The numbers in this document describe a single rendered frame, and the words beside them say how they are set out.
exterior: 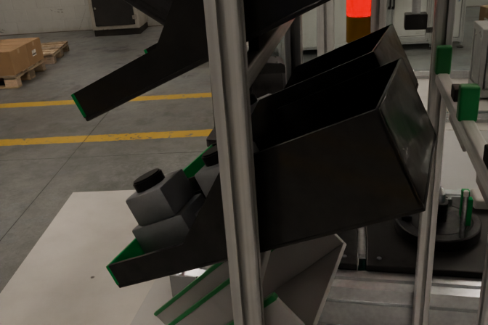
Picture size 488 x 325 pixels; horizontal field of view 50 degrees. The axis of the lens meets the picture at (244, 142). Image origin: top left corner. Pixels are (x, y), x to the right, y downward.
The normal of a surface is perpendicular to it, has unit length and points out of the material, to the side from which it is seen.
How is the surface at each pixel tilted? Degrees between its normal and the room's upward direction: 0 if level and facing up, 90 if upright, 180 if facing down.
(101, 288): 0
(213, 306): 90
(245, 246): 90
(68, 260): 0
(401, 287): 0
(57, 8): 90
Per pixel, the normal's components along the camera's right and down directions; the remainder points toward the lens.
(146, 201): -0.36, 0.38
